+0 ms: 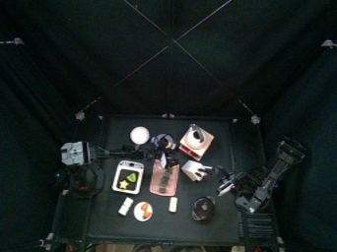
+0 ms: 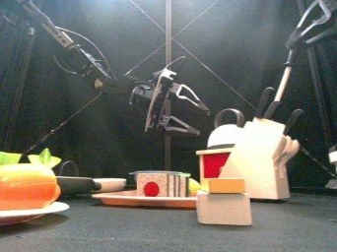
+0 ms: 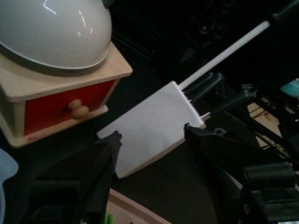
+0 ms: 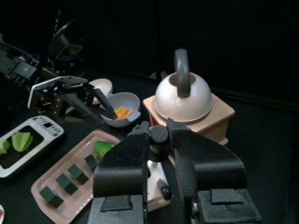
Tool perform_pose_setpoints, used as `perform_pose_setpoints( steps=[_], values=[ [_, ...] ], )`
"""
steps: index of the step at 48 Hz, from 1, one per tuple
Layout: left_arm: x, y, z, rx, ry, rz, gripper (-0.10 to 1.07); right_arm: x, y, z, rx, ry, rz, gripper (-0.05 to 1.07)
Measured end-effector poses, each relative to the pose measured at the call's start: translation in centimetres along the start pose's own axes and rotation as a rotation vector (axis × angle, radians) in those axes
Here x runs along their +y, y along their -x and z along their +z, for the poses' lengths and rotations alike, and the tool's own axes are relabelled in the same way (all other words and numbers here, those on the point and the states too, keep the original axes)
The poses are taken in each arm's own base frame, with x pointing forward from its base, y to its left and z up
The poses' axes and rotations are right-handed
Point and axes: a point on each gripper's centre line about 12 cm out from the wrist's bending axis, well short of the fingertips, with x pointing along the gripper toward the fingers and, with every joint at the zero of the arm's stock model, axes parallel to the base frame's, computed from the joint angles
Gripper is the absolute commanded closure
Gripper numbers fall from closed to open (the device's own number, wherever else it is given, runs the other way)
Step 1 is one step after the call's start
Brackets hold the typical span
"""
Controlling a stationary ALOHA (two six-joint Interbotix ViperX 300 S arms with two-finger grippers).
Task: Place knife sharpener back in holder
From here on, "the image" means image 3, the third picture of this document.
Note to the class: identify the white toy knife block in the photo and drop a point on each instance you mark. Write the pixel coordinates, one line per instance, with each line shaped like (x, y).
(151, 128)

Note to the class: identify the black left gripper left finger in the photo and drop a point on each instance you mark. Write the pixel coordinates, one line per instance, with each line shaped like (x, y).
(77, 180)

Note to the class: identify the teal plastic object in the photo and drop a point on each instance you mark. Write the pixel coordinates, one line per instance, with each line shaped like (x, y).
(291, 87)

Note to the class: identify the pink rectangular tray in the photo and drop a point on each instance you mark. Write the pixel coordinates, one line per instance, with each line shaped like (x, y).
(128, 210)

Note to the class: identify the grey-blue toy pot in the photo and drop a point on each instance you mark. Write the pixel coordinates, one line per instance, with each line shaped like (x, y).
(5, 175)

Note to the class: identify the green toy vegetable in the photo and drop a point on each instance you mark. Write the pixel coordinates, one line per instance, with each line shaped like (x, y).
(108, 219)

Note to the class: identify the wooden toy stove red drawer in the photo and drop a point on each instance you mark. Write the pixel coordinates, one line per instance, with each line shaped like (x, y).
(51, 108)

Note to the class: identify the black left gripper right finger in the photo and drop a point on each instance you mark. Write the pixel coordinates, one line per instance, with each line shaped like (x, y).
(240, 175)

